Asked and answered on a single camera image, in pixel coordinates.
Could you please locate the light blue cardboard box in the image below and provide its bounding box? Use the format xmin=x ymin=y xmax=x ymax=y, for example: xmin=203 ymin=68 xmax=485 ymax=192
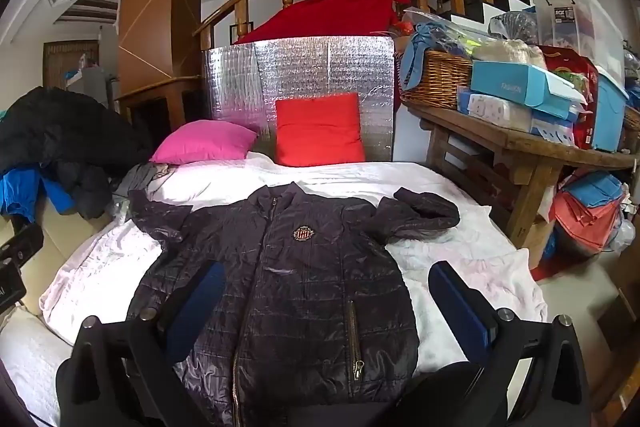
xmin=470 ymin=59 xmax=588 ymax=120

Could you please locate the clear bag with dark item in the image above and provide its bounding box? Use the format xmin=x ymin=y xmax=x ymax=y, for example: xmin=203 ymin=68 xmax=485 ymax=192
xmin=487 ymin=9 xmax=541 ymax=45

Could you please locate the wicker basket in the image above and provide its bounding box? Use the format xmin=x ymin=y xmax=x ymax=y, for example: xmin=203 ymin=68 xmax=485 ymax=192
xmin=397 ymin=49 xmax=473 ymax=110

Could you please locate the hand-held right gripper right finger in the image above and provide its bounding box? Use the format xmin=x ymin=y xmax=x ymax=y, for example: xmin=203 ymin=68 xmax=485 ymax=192
xmin=428 ymin=261 xmax=591 ymax=427

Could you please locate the dark quilted jacket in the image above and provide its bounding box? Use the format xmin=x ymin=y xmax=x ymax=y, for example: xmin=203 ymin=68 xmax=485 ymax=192
xmin=127 ymin=182 xmax=461 ymax=427

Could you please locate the cream knitted bundle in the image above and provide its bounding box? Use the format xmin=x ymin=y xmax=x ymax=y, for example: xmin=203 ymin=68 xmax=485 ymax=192
xmin=472 ymin=39 xmax=548 ymax=70

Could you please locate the red floor mat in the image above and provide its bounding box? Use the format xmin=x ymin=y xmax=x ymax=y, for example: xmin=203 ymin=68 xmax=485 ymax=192
xmin=530 ymin=252 xmax=566 ymax=280

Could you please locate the grey garment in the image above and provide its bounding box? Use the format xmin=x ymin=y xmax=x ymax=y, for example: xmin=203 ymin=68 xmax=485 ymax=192
xmin=112 ymin=162 xmax=176 ymax=202

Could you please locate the wooden table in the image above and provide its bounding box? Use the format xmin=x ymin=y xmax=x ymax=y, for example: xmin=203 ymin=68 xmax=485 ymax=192
xmin=400 ymin=99 xmax=640 ymax=270

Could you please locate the clear plastic bag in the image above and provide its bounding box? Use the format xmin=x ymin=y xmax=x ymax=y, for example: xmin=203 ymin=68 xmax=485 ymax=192
xmin=400 ymin=7 xmax=493 ymax=52

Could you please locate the red printed bag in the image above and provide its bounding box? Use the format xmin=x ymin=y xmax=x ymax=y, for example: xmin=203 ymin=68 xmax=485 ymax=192
xmin=540 ymin=46 xmax=601 ymax=150

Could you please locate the black coat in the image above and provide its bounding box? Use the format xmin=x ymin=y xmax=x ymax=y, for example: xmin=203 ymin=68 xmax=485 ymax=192
xmin=0 ymin=87 xmax=151 ymax=220

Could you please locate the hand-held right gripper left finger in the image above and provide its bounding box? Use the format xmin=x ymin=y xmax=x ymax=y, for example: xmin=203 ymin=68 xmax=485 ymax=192
xmin=56 ymin=261 xmax=228 ymax=427

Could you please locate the white tissue pack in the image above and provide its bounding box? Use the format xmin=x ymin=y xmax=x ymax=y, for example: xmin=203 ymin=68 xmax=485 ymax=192
xmin=457 ymin=89 xmax=533 ymax=132

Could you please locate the clear plastic storage box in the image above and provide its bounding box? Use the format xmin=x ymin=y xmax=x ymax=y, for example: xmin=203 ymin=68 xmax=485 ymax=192
xmin=532 ymin=0 xmax=626 ymax=80

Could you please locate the blue and white pack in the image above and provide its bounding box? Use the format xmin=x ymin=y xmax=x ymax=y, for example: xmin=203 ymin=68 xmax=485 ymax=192
xmin=530 ymin=109 xmax=578 ymax=145

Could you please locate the large red cloth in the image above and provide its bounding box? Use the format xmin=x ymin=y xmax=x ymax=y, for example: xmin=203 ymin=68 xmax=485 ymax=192
xmin=234 ymin=0 xmax=412 ymax=45

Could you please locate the wooden column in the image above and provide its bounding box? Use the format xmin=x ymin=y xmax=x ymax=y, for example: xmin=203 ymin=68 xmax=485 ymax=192
xmin=116 ymin=0 xmax=211 ymax=142

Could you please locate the silver foil insulation panel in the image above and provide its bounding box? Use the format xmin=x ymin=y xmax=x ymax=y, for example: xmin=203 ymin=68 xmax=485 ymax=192
xmin=201 ymin=34 xmax=396 ymax=165

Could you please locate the blue plastic bin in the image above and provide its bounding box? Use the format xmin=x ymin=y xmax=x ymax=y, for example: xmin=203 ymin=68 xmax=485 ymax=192
xmin=592 ymin=67 xmax=630 ymax=152

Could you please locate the pink pillow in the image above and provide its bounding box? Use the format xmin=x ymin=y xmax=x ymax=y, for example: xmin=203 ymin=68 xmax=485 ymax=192
xmin=149 ymin=119 xmax=258 ymax=166

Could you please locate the blue folded cloth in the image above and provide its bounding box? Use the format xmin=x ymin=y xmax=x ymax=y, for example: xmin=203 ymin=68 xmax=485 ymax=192
xmin=562 ymin=171 xmax=626 ymax=208

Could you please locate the coral folded cloth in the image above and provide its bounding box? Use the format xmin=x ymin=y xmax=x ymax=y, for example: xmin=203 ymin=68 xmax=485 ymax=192
xmin=552 ymin=192 xmax=623 ymax=253

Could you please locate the white blanket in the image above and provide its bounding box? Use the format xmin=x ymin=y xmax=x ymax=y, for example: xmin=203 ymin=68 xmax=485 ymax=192
xmin=39 ymin=152 xmax=548 ymax=370

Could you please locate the red pillow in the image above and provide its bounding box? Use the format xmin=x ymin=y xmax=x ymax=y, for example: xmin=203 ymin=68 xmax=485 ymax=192
xmin=274 ymin=92 xmax=367 ymax=168

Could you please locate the bright blue garment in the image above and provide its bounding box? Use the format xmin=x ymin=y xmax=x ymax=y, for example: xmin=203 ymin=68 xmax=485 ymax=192
xmin=0 ymin=167 xmax=76 ymax=218

